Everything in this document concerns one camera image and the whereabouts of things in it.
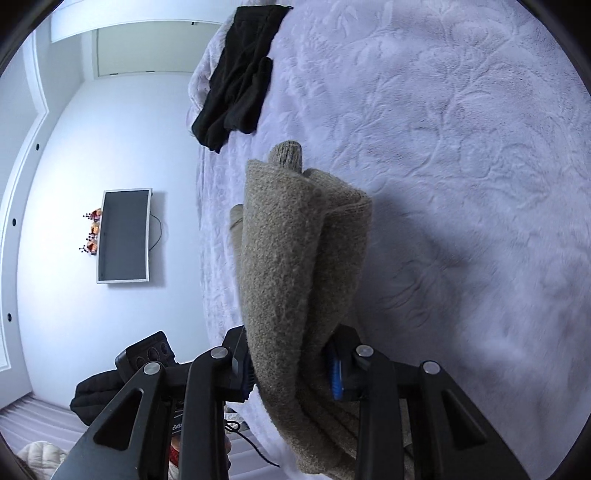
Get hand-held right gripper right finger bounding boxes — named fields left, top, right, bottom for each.
left=323, top=325, right=532, bottom=480

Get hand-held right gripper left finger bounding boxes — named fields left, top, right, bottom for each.
left=50, top=325, right=254, bottom=480

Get taupe knit sweater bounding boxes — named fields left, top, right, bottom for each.
left=229, top=140, right=374, bottom=476

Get black puffy cloth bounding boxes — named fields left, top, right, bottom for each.
left=69, top=368, right=134, bottom=428

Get orange flower decoration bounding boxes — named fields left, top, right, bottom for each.
left=79, top=209, right=103, bottom=257

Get white quilted cloth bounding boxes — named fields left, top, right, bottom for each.
left=17, top=440, right=70, bottom=480

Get white textured bedspread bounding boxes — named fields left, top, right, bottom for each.
left=186, top=0, right=591, bottom=480

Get black garment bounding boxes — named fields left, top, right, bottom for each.
left=191, top=4, right=294, bottom=154

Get black cable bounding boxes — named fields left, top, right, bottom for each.
left=225, top=413, right=280, bottom=468

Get white framed wall television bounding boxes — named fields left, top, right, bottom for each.
left=96, top=188, right=153, bottom=284

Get thin television cable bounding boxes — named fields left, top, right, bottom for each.
left=148, top=213, right=164, bottom=252

